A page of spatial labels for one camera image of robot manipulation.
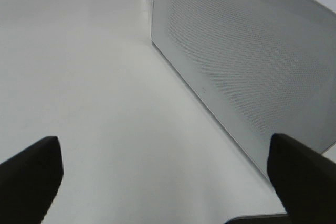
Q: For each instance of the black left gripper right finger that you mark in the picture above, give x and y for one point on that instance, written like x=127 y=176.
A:
x=303 y=180

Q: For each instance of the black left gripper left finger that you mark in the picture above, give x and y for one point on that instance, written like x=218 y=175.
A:
x=30 y=181

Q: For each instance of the white microwave door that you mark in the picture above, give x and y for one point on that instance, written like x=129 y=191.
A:
x=260 y=66

